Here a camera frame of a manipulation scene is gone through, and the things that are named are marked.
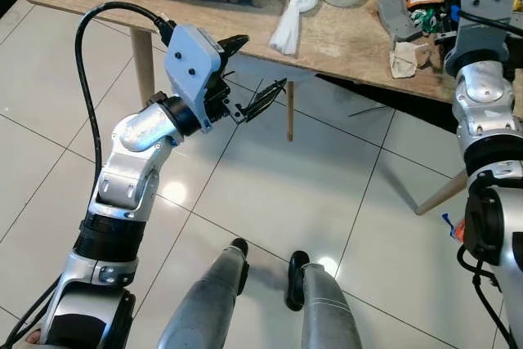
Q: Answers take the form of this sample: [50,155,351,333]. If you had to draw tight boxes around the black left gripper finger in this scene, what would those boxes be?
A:
[239,78,289,124]
[216,34,251,60]

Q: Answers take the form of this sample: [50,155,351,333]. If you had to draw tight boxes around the white plastic bag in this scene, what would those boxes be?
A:
[269,0,322,58]

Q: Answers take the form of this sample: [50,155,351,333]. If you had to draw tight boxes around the light wooden table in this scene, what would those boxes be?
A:
[20,0,523,217]

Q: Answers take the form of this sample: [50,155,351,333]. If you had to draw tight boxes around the crumpled brown paper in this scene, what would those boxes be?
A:
[389,40,433,81]

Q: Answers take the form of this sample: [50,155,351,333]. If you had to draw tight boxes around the grey plastic part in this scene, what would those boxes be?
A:
[377,0,425,44]

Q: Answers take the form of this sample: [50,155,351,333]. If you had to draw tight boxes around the green snack packet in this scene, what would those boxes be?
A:
[410,7,447,36]

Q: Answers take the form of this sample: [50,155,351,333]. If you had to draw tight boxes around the silver left robot leg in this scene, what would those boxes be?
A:
[158,238,251,349]

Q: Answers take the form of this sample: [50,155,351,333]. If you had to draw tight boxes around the silver robot leg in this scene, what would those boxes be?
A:
[158,238,251,349]
[285,250,365,349]

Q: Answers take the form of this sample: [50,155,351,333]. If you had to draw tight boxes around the silver right robot leg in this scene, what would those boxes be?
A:
[285,250,365,349]

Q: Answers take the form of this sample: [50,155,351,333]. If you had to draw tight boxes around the orange and blue wrapper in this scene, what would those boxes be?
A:
[440,212,467,244]

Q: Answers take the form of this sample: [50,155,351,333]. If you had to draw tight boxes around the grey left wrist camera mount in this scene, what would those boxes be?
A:
[163,24,224,132]

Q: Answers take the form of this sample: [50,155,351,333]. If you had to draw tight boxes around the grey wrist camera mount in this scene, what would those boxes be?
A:
[163,24,224,132]
[453,0,518,57]

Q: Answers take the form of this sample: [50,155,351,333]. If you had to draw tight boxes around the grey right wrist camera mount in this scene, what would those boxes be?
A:
[453,0,518,57]

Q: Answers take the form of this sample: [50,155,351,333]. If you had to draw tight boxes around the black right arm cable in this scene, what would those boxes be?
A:
[456,243,514,349]

